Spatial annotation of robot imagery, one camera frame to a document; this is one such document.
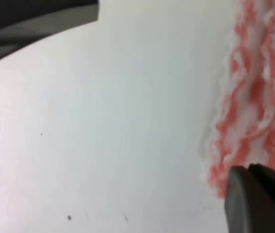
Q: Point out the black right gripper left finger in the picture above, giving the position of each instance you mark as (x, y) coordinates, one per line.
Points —
(248, 207)

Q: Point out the pink white wavy striped towel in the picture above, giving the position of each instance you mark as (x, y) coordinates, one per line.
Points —
(242, 129)

